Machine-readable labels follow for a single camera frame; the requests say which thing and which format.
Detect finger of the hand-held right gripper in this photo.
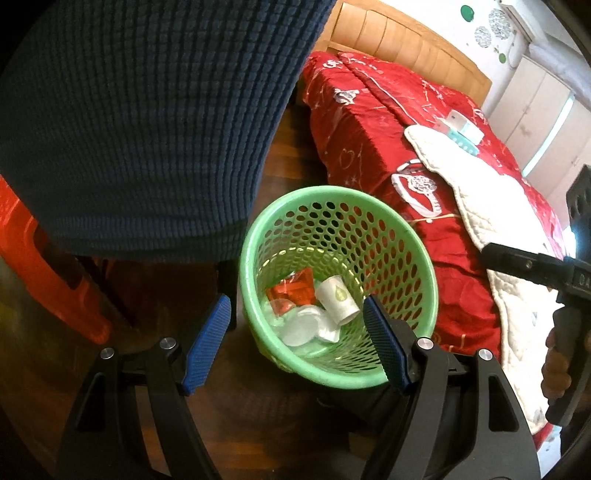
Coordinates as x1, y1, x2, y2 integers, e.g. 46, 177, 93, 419
480, 242, 571, 291

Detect white quilted blanket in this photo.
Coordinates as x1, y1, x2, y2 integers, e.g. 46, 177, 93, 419
404, 124, 568, 435

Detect person's right hand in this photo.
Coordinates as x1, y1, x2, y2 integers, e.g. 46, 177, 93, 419
541, 330, 575, 400

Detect round wall stickers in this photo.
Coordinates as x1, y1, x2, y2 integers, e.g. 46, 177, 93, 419
459, 2, 511, 65

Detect white paper cup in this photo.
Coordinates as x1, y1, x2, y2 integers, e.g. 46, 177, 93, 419
315, 275, 360, 325

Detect teal wipes box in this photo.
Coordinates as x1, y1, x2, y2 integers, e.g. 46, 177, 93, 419
436, 119, 478, 155

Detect red bed with wooden headboard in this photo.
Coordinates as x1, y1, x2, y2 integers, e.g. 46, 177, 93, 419
298, 51, 571, 439

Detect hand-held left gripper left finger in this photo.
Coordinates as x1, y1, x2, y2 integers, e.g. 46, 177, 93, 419
55, 293, 232, 480

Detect clear plastic container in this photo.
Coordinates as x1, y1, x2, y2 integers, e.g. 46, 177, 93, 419
281, 307, 331, 347

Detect orange snack bag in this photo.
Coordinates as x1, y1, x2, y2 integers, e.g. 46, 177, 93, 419
265, 270, 317, 308

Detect orange plastic stool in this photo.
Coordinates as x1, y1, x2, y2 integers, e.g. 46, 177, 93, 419
0, 175, 112, 344

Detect blue knit sweater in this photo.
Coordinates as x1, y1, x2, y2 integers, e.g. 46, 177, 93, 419
0, 0, 338, 264

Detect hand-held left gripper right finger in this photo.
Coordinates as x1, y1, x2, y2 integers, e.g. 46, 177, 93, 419
358, 295, 543, 480

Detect wooden headboard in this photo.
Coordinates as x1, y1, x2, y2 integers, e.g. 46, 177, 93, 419
325, 0, 492, 107

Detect white wardrobe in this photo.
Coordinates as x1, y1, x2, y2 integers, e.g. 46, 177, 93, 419
489, 41, 591, 176

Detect green plastic basket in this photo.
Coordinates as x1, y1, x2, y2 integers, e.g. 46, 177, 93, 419
239, 185, 438, 387

